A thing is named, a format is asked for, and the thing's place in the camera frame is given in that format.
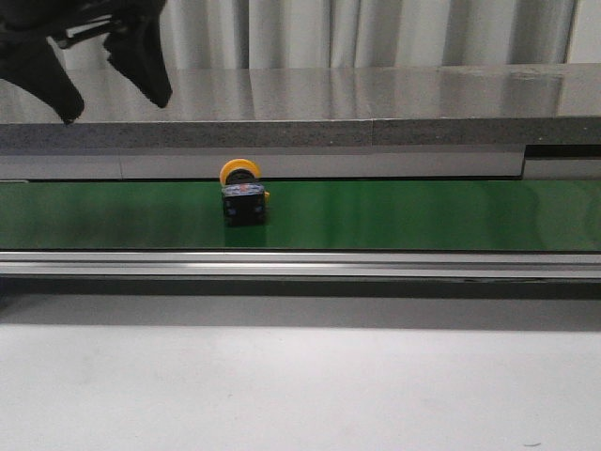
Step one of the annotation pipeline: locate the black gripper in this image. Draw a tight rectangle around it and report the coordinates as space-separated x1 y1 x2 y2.
1 0 172 124

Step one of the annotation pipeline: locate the yellow push button switch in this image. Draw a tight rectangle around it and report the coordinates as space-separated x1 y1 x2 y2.
220 159 270 226

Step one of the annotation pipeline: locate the white pleated curtain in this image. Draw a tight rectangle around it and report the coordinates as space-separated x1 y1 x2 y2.
161 1 600 69

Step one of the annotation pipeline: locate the grey speckled bench slab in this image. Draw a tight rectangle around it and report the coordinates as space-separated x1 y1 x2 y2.
1 63 600 149

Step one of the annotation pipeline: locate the green conveyor belt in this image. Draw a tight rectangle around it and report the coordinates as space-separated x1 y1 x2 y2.
1 180 600 252

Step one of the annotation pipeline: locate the aluminium front conveyor rail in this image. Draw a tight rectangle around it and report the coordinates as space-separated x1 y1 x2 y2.
1 251 600 280

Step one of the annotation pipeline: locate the grey rear conveyor rail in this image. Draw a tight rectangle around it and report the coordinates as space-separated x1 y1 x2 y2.
1 145 600 180

